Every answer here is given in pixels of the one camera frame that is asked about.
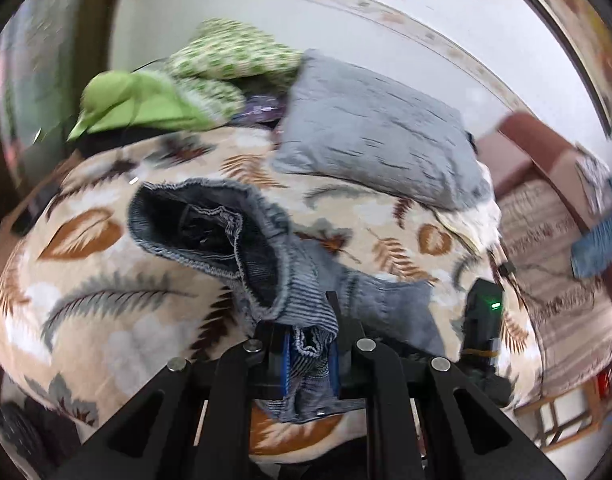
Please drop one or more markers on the small red object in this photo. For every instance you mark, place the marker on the small red object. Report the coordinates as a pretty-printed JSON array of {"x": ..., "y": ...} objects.
[{"x": 605, "y": 382}]

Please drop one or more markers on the plain light green cloth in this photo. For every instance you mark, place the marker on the plain light green cloth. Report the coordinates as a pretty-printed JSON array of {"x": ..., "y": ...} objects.
[{"x": 146, "y": 105}]

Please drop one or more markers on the grey quilted pillow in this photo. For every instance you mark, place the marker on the grey quilted pillow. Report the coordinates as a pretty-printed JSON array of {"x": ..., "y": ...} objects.
[{"x": 376, "y": 125}]

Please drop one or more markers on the leaf print blanket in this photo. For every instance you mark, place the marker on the leaf print blanket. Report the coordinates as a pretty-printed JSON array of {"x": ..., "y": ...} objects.
[{"x": 136, "y": 320}]

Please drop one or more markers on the black charger adapter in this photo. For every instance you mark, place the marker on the black charger adapter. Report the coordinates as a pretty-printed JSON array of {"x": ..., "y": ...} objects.
[{"x": 507, "y": 269}]

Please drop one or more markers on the green patterned quilt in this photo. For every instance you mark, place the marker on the green patterned quilt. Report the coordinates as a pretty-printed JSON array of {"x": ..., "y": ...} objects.
[{"x": 226, "y": 50}]

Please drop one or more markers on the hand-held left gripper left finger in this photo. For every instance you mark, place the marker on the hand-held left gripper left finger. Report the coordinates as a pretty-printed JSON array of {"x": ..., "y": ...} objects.
[{"x": 285, "y": 365}]

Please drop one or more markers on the wooden frame furniture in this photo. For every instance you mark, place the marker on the wooden frame furniture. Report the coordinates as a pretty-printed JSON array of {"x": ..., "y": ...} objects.
[{"x": 593, "y": 410}]

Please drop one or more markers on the grey denim pants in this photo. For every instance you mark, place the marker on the grey denim pants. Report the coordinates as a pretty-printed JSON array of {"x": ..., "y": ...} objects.
[{"x": 306, "y": 285}]

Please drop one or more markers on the blue denim garment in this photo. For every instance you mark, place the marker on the blue denim garment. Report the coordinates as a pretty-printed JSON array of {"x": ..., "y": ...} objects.
[{"x": 598, "y": 250}]

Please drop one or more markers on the striped floral sofa cover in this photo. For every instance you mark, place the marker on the striped floral sofa cover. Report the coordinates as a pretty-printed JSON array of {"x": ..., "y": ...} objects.
[{"x": 551, "y": 240}]

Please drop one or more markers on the wooden door with glass pane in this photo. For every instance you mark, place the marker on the wooden door with glass pane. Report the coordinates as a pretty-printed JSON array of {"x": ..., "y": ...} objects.
[{"x": 36, "y": 60}]

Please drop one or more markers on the purple cloth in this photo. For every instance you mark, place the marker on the purple cloth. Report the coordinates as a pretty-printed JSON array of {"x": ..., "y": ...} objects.
[{"x": 258, "y": 110}]

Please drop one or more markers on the cream white pillow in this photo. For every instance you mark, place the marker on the cream white pillow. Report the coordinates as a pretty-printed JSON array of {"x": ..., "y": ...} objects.
[{"x": 478, "y": 225}]

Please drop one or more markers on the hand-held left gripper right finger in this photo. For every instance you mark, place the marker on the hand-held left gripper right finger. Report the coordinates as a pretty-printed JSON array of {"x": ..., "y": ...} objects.
[{"x": 334, "y": 365}]

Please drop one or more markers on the framed wall painting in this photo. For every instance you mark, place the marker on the framed wall painting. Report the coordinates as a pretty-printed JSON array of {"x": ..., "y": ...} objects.
[{"x": 576, "y": 20}]

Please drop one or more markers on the reddish brown sofa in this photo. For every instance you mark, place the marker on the reddish brown sofa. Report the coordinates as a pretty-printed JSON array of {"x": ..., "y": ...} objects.
[{"x": 526, "y": 135}]

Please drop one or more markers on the white crumpled cloth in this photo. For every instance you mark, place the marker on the white crumpled cloth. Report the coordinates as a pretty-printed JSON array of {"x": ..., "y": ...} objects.
[{"x": 593, "y": 180}]

